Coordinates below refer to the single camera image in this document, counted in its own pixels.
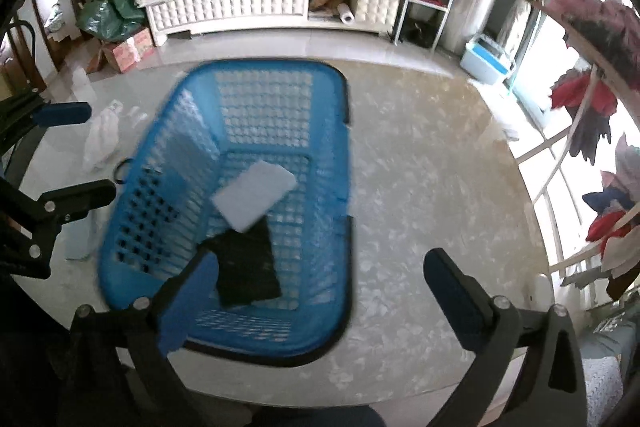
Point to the grey knitted cloth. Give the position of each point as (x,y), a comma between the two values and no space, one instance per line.
(605,382)

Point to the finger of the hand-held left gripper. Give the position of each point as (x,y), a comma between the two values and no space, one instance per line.
(75,198)
(65,113)

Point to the black cloth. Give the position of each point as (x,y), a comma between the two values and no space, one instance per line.
(250,264)

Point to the white cloth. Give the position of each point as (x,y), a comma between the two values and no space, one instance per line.
(255,192)

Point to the blue and white storage box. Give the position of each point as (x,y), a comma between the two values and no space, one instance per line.
(487,57)

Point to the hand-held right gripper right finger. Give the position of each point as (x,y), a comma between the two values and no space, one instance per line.
(450,302)

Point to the pink cardboard box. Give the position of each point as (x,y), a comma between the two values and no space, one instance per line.
(132,49)

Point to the brown cardboard box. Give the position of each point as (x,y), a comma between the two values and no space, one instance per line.
(99,57)

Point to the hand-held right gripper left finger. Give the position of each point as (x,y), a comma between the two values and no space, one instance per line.
(187,307)

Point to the paper towel roll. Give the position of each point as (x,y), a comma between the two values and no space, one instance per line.
(345,14)

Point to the clothes drying rack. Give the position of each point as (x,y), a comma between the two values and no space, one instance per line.
(595,47)

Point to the white tufted cabinet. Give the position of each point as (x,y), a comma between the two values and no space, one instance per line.
(240,4)

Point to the black chair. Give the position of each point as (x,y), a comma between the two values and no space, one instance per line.
(22,57)

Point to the blue plastic laundry basket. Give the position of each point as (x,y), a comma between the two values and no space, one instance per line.
(280,117)

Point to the green plastic bag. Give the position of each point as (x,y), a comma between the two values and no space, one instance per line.
(107,9)

